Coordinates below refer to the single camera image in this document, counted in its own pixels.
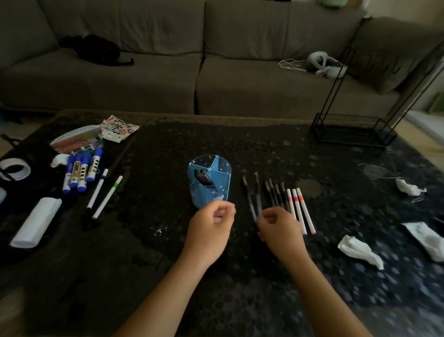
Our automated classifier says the grey fabric sofa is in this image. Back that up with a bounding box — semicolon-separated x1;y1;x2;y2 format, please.
0;0;444;120

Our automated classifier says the clear plastic piece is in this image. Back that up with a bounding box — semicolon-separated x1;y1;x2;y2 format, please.
357;163;405;181

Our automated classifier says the person's right hand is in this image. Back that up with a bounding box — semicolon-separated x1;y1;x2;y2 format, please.
256;206;310;266

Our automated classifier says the blue pen holder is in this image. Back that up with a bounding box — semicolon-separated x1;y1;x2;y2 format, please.
187;155;232;210

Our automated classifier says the black bag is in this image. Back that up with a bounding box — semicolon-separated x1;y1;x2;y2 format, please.
59;33;135;67

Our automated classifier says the white folded paper towel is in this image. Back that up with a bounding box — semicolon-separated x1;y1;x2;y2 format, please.
9;197;63;249

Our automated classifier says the white thin cable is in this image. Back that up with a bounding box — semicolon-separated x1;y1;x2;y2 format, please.
278;59;309;73

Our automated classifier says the white tape roll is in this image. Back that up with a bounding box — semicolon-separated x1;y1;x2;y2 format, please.
0;158;31;182

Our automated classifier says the knotted crumpled white tissue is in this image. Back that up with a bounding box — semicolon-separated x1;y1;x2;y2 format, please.
395;178;427;197

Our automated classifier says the small crumpled white tissue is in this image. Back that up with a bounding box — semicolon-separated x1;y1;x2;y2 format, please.
50;154;71;169

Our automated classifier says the green box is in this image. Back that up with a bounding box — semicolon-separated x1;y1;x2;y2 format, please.
429;93;444;115

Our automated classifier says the person's left hand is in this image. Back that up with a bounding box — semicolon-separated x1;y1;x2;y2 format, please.
183;200;237;268

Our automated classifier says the thin white fineliner blue band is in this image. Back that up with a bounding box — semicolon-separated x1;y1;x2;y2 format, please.
86;168;109;210

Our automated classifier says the bunch of black pens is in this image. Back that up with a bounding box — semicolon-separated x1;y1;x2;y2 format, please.
241;171;290;223

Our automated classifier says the black metal wire rack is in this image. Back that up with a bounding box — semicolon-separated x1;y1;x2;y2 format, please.
308;41;444;148

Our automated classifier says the thin white fineliner green band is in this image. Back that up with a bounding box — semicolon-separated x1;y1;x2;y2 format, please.
92;175;124;220

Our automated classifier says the person's left forearm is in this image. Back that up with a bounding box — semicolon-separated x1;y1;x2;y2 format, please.
114;248;213;337

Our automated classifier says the long crumpled white tissue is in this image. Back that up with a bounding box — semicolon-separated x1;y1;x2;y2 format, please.
337;235;385;271

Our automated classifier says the white low platform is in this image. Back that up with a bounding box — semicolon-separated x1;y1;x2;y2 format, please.
405;110;444;146

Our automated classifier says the colourful sticker sheet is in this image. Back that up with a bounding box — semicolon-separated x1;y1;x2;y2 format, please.
99;115;141;144

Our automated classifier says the white headset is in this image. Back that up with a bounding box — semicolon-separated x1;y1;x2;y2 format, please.
307;51;348;80

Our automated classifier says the person's right forearm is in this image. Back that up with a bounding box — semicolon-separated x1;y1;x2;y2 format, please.
288;252;374;337

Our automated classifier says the blue capped white marker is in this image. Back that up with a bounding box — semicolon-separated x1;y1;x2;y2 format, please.
69;152;83;189
77;151;92;193
86;147;104;183
62;155;75;194

